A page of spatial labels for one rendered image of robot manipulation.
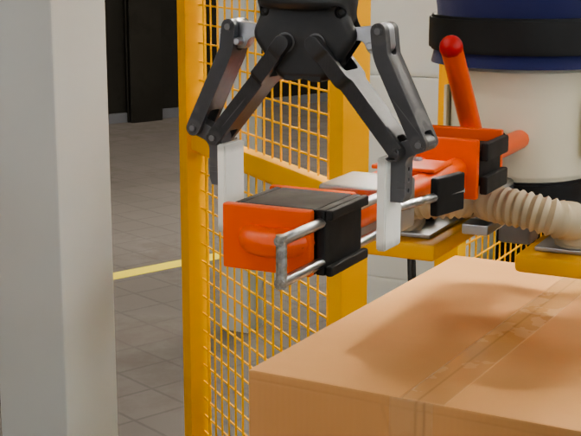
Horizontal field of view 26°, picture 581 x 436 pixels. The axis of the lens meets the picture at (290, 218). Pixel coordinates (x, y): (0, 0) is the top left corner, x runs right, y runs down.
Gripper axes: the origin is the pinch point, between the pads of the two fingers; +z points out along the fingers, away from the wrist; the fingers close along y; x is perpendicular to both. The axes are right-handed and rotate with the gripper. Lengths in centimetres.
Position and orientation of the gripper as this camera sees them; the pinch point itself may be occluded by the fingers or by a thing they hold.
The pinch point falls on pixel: (307, 223)
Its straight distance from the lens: 97.1
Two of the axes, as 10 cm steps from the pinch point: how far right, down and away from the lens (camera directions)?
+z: 0.0, 9.8, 2.1
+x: -4.7, 1.9, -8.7
